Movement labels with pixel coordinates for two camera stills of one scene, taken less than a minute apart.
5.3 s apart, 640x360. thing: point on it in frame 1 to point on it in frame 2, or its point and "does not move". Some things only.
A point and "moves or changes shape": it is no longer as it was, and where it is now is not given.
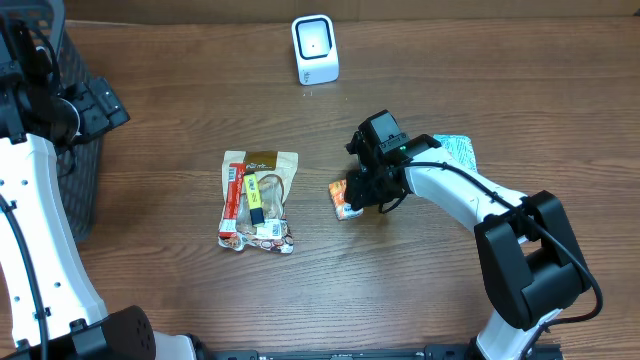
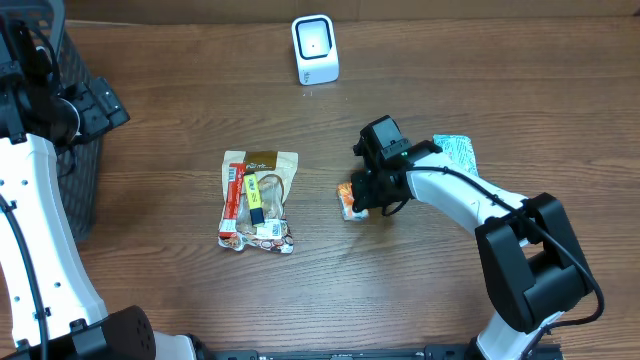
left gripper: x=97 y=120 does not move
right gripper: x=362 y=196 does not move
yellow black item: x=253 y=199 does not move
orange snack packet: x=343 y=209 moves or changes shape
